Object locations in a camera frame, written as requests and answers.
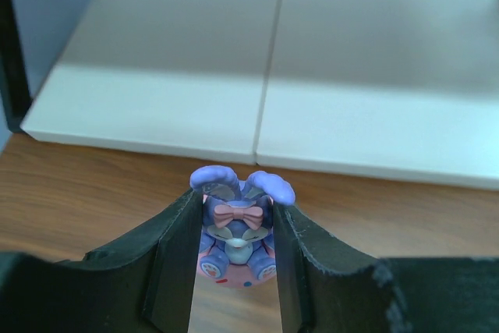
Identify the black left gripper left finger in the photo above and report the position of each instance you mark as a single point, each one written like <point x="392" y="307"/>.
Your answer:
<point x="140" y="282"/>

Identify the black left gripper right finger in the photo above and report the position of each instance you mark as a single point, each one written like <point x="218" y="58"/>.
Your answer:
<point x="325" y="285"/>

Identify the purple bunny with pink bow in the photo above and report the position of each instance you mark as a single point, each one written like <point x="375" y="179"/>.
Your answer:
<point x="237" y="242"/>

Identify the beige black three-tier shelf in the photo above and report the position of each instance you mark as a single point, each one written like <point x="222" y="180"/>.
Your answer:
<point x="394" y="89"/>

